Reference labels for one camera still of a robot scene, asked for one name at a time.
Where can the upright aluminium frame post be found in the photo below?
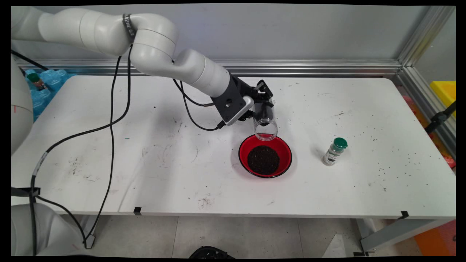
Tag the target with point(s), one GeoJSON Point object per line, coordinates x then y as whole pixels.
{"type": "Point", "coordinates": [426, 34]}

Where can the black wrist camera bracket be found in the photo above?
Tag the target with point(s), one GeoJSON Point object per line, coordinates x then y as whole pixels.
{"type": "Point", "coordinates": [233, 92]}

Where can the yellow plastic box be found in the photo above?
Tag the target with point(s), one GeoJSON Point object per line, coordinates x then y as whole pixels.
{"type": "Point", "coordinates": [444, 92]}

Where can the spice shaker with green cap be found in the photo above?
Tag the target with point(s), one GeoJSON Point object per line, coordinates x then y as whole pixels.
{"type": "Point", "coordinates": [333, 154]}

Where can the small bottle with green cap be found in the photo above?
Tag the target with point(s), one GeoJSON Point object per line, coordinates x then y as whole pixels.
{"type": "Point", "coordinates": [36, 82]}

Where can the orange box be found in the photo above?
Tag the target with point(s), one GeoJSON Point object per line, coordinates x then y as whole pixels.
{"type": "Point", "coordinates": [437, 240]}

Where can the blue plastic bottle pack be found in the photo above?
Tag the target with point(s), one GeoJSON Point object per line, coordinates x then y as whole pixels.
{"type": "Point", "coordinates": [54, 82]}

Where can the black round floor object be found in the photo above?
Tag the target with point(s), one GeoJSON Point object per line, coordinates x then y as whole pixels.
{"type": "Point", "coordinates": [211, 253]}

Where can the grey table leg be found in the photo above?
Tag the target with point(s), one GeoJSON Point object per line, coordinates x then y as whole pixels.
{"type": "Point", "coordinates": [93, 225]}
{"type": "Point", "coordinates": [393, 231]}

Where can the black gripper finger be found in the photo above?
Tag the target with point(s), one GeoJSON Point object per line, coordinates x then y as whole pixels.
{"type": "Point", "coordinates": [266, 94]}
{"type": "Point", "coordinates": [247, 116]}

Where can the black tape marker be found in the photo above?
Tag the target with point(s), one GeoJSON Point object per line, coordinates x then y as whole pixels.
{"type": "Point", "coordinates": [137, 210]}
{"type": "Point", "coordinates": [404, 215]}

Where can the red plastic item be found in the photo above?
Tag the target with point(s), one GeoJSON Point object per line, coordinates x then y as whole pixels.
{"type": "Point", "coordinates": [448, 160]}

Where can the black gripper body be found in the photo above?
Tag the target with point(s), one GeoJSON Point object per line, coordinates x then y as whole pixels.
{"type": "Point", "coordinates": [257, 100]}

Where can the black camera stand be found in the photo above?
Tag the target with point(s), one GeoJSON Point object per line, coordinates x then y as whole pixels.
{"type": "Point", "coordinates": [438, 118]}

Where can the short aluminium frame rail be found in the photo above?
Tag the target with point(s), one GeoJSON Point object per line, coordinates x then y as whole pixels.
{"type": "Point", "coordinates": [418, 94]}

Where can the long aluminium frame rail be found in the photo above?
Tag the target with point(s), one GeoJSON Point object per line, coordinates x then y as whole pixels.
{"type": "Point", "coordinates": [327, 67]}

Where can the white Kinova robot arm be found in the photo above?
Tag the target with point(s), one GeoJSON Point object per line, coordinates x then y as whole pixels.
{"type": "Point", "coordinates": [153, 43]}

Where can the clear plastic jar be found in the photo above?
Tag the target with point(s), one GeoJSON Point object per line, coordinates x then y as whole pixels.
{"type": "Point", "coordinates": [265, 133]}

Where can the red bowl with black rim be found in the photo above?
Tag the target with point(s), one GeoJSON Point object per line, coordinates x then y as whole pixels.
{"type": "Point", "coordinates": [251, 149]}

